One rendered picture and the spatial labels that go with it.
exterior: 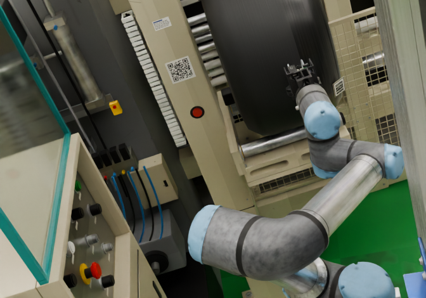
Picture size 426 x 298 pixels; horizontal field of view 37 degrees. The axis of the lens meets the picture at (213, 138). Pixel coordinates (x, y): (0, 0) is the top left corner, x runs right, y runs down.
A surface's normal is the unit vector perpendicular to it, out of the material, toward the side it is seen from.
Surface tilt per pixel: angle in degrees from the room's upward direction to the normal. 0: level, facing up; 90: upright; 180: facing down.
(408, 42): 90
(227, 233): 25
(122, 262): 0
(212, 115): 90
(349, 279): 8
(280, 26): 62
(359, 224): 0
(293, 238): 40
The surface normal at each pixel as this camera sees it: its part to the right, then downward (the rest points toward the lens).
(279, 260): 0.13, 0.23
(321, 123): 0.07, 0.45
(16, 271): -0.31, -0.78
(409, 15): -0.07, 0.59
